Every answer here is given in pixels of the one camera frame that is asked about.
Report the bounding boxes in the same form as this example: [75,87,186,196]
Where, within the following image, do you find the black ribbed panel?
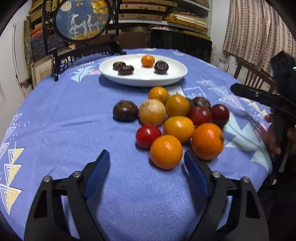
[150,29,213,63]

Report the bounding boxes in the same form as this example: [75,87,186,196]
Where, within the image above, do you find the large tangerine with stem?
[191,123,225,161]

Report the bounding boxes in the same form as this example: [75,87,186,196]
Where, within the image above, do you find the striped beige curtain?
[222,0,296,77]

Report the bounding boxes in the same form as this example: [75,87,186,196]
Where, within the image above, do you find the person's dark clothing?
[257,160,296,241]

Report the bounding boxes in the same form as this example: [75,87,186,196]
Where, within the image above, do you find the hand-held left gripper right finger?
[184,150,270,241]

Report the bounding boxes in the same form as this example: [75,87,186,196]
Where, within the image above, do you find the large dark chestnut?
[112,100,139,122]

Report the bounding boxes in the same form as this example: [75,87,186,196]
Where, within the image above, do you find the stack of patterned boxes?
[23,0,77,63]

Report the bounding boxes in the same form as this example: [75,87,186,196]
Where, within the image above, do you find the red cherry tomato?
[135,124,162,149]

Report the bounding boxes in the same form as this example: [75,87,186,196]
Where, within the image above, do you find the round embroidered screen black stand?
[42,0,127,81]

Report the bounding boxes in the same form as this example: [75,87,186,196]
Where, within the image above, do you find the white metal shelf rack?
[116,0,213,39]

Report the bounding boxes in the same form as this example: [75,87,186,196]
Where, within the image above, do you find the small orange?
[163,116,195,143]
[165,95,190,117]
[148,86,169,105]
[150,135,183,170]

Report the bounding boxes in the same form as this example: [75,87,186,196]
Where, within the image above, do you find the small tangerine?
[141,55,155,67]

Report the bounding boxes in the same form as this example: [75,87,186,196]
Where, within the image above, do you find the tan round longan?
[139,99,166,127]

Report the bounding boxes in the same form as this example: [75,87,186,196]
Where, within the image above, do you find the blue printed tablecloth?
[0,48,274,241]

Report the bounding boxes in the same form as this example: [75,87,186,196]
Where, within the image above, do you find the stack of flat boxes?
[118,0,210,33]

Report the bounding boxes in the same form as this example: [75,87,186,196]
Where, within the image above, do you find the white oval plate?
[99,54,188,87]

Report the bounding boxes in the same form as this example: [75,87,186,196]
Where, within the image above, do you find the brown cardboard box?
[118,31,151,49]

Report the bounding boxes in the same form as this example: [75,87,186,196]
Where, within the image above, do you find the person's right hand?
[265,115,281,159]

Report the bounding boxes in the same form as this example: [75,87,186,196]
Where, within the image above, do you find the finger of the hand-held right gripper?
[230,83,276,105]

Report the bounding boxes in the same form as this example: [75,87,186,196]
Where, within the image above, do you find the white pitcher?
[217,58,230,72]

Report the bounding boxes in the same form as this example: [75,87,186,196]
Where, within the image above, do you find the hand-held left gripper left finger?
[24,149,110,241]

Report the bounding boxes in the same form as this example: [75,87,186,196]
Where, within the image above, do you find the wooden picture frame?
[30,44,77,89]

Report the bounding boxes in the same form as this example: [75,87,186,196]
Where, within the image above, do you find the wooden chair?
[233,60,277,93]

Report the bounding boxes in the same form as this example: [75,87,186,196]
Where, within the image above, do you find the dark red plum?
[210,104,230,127]

